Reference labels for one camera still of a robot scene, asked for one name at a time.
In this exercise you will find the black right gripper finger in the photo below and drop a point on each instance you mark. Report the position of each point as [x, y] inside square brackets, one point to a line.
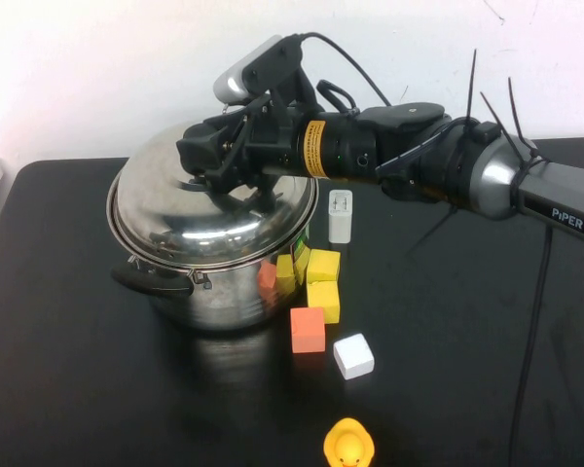
[216, 177]
[199, 146]

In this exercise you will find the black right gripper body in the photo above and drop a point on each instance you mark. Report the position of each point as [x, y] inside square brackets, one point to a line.
[267, 146]

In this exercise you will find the steel lid black knob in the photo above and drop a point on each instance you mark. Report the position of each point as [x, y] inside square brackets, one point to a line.
[165, 204]

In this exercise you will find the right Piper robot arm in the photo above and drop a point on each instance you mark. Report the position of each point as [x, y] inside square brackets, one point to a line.
[418, 160]

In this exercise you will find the white charger adapter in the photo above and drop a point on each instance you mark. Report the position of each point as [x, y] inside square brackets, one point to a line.
[340, 219]

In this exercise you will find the yellow foam cube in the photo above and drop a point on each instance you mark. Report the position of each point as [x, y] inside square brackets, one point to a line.
[324, 301]
[323, 265]

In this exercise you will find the orange foam cube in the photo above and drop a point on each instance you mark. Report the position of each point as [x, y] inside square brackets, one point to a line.
[307, 331]

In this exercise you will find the black zip tie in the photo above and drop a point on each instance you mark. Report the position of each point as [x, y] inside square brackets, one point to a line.
[516, 112]
[496, 114]
[472, 87]
[433, 231]

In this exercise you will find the white foam cube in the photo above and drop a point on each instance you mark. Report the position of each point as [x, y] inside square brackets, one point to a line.
[354, 356]

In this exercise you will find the yellow rubber duck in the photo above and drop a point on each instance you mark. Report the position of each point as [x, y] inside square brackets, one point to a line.
[348, 442]

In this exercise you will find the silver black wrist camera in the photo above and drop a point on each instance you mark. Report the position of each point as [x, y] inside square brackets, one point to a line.
[233, 82]

